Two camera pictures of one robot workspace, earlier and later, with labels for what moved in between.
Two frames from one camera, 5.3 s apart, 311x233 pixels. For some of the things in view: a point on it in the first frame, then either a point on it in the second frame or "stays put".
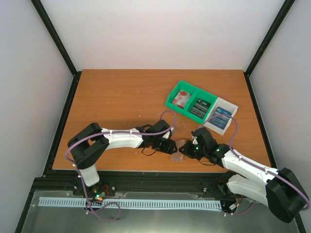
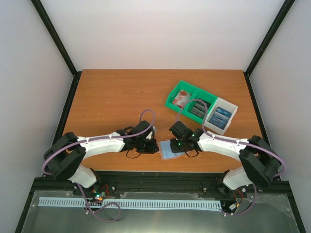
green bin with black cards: [199, 106] stays put
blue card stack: [220, 121] stays put
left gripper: [168, 147] → [151, 150]
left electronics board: [98, 195] stays put
